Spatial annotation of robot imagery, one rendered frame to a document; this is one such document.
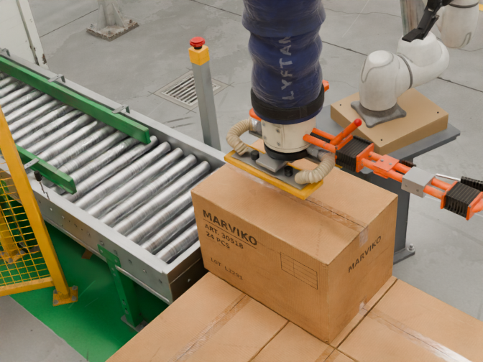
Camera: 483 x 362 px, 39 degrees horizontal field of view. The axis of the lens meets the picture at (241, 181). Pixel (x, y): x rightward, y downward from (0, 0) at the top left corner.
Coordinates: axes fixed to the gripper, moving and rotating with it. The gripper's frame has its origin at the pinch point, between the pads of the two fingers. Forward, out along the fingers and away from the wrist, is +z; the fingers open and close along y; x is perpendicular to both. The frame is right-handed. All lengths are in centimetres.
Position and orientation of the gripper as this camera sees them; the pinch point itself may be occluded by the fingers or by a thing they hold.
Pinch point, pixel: (410, 16)
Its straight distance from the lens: 200.5
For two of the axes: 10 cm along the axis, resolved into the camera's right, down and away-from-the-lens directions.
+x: -7.4, -3.7, 5.6
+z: -6.7, 5.2, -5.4
